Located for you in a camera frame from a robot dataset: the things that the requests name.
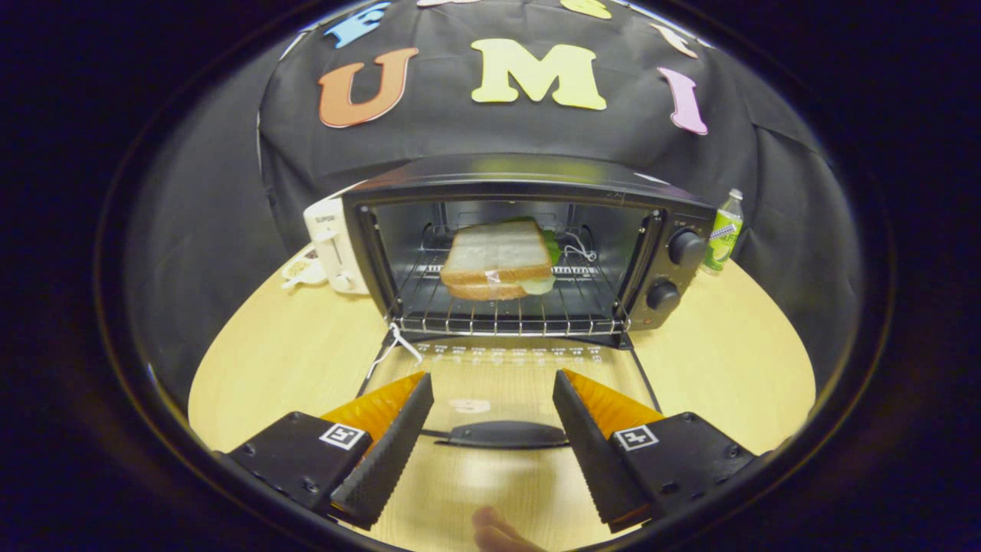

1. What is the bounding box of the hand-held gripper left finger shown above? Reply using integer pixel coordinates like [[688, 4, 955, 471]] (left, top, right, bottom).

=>
[[222, 372, 435, 530]]

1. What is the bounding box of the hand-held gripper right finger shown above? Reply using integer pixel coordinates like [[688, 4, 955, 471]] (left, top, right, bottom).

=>
[[552, 369, 760, 534]]

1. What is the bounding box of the black toaster oven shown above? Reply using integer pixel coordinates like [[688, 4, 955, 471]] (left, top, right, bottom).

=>
[[341, 153, 717, 451]]

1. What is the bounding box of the sandwich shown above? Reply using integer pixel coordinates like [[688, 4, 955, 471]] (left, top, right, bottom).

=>
[[439, 217, 562, 301]]

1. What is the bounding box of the white pop-up toaster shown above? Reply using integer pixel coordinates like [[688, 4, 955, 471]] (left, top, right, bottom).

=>
[[303, 197, 371, 295]]

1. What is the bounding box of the green drink bottle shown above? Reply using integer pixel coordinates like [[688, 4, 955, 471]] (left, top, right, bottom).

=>
[[703, 189, 745, 273]]

